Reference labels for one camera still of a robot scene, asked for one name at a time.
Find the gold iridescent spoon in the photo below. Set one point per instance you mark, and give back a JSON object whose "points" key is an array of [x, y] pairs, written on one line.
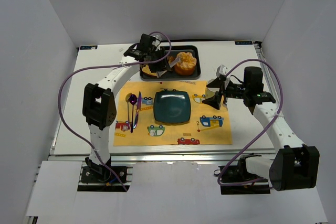
{"points": [[127, 99]]}

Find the iridescent purple knife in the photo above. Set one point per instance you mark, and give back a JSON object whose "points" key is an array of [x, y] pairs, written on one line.
{"points": [[139, 102]]}

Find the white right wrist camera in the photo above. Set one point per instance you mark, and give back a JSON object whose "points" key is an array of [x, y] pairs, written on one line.
{"points": [[221, 71]]}

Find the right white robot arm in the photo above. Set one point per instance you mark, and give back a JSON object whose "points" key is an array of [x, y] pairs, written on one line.
{"points": [[295, 165]]}

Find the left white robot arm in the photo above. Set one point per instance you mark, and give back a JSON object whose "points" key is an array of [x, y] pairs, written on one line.
{"points": [[99, 107]]}

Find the purple iridescent spoon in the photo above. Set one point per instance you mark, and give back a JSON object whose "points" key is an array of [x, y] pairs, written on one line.
{"points": [[133, 100]]}

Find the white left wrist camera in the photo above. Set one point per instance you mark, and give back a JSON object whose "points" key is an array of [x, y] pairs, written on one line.
{"points": [[157, 41]]}

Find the dark brown pastry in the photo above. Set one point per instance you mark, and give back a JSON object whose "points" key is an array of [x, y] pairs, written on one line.
{"points": [[170, 61]]}

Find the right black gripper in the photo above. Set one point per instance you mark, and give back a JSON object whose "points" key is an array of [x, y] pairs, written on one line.
{"points": [[223, 92]]}

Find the teal square plate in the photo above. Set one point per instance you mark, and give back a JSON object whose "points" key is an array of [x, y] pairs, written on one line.
{"points": [[172, 107]]}

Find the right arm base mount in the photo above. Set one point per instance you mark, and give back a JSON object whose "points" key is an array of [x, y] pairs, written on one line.
{"points": [[253, 185]]}

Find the yellow vehicle print placemat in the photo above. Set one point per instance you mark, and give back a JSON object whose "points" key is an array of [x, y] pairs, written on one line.
{"points": [[207, 126]]}

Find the aluminium frame rail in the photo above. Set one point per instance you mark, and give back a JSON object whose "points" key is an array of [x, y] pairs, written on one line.
{"points": [[219, 158]]}

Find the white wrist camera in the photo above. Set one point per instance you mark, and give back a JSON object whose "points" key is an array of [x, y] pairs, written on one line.
{"points": [[221, 71], [157, 41]]}

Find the orange bundt cake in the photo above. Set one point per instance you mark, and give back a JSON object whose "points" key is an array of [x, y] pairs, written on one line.
{"points": [[187, 64]]}

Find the light green mug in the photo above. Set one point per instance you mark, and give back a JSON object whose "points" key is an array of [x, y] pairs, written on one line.
{"points": [[210, 92]]}

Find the bread slice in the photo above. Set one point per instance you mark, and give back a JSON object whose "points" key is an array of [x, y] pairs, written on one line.
{"points": [[146, 71]]}

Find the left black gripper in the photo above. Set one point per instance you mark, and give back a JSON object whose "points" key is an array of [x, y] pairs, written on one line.
{"points": [[159, 64]]}

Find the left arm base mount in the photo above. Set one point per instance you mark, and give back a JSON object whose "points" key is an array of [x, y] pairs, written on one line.
{"points": [[89, 181]]}

